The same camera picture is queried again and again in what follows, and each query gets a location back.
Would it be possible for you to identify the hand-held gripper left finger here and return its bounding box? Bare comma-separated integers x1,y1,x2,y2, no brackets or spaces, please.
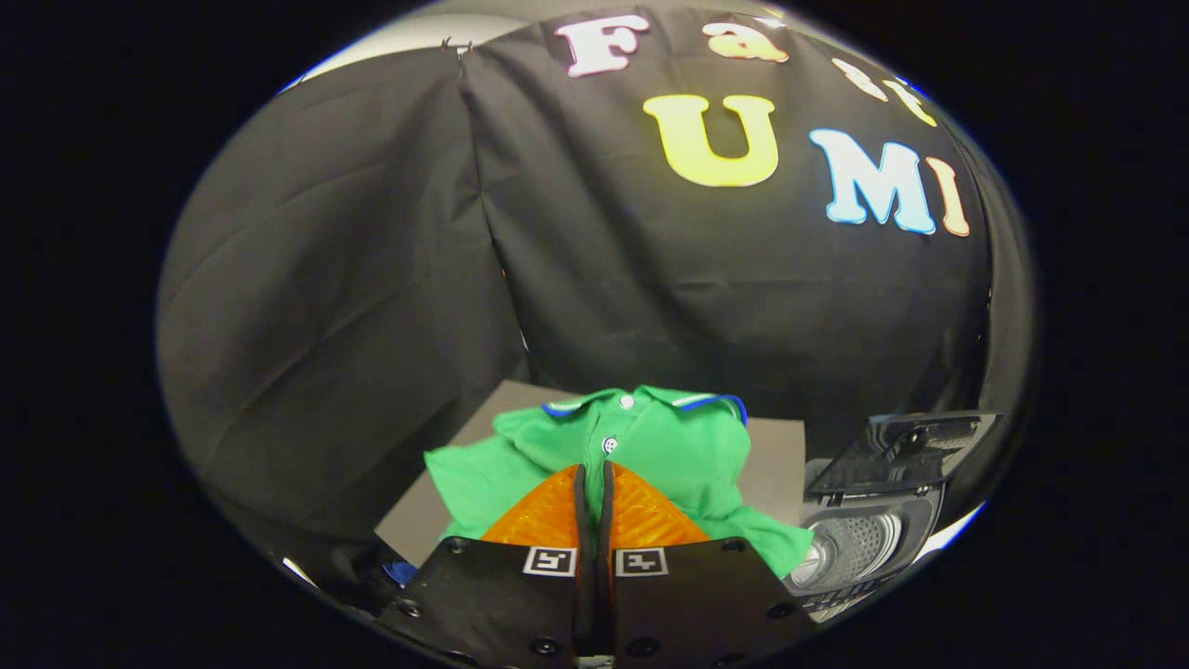
376,463,595,665

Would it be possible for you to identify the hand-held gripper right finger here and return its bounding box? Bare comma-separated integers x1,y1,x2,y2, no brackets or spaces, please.
599,460,818,668

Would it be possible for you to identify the green polo shirt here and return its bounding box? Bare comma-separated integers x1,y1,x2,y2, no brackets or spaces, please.
425,386,816,579

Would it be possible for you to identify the grey washing machine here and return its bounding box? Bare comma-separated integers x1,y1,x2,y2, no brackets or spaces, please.
785,479,944,619

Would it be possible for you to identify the dark washing machine lid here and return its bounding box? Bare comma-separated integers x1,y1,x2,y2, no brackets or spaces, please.
808,411,1002,498

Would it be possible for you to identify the grey cabinet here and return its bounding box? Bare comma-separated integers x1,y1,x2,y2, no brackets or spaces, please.
374,379,807,568

